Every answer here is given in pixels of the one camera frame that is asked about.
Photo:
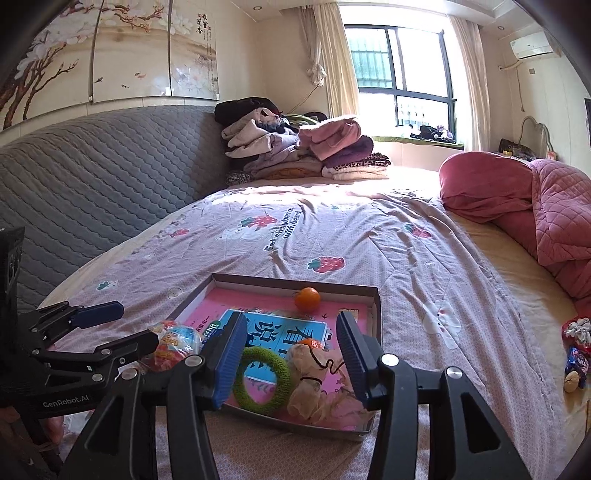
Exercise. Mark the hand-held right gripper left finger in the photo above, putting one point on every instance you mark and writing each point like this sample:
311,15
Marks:
231,360

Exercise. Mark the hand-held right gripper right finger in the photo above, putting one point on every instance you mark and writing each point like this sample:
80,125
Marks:
351,355

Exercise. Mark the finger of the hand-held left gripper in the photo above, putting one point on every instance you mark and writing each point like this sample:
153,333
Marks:
99,313
120,353

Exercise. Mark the tangerine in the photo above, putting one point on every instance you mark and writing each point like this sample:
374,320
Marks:
317,345
307,299

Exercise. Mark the red toy egg packet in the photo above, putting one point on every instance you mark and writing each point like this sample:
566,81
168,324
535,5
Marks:
178,346

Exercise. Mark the shallow cardboard box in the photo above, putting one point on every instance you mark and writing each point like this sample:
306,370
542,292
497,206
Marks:
277,284

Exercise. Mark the person's left hand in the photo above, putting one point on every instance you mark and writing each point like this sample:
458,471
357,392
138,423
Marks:
55,429

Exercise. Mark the pink and blue book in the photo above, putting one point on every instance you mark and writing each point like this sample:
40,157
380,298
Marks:
231,302

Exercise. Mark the pink strawberry printed bedsheet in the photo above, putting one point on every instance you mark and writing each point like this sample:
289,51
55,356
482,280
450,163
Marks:
369,221

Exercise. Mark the grey quilted headboard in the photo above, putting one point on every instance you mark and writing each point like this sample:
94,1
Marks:
92,175

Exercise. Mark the pink pillow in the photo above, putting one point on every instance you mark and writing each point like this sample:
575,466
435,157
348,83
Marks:
480,194

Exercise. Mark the pile of folded clothes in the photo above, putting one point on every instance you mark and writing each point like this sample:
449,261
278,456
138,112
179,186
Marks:
286,143

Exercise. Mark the green window seat mat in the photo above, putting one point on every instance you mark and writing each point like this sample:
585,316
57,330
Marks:
415,143

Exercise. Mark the small tan round object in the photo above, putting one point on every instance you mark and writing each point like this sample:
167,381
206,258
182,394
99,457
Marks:
572,381

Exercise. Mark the blue wrapped candy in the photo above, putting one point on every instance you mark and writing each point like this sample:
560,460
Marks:
577,362

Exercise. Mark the dark clothes on windowsill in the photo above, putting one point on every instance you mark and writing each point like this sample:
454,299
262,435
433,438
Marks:
431,133

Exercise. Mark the pink quilted blanket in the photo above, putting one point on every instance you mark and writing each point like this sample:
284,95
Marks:
568,217

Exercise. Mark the dark patterned bag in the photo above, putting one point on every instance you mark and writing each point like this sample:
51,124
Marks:
515,150

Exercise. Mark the cream curtain with tied knot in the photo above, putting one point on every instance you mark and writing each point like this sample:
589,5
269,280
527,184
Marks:
332,55

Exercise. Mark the window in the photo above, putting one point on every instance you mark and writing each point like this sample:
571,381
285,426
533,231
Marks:
415,60

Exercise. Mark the white air conditioner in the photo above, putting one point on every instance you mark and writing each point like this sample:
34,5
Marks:
531,45

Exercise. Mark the floral painted wall panel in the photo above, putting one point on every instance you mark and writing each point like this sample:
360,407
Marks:
92,55

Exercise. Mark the white heart-shaped frame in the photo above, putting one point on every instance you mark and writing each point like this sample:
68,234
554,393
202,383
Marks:
545,134

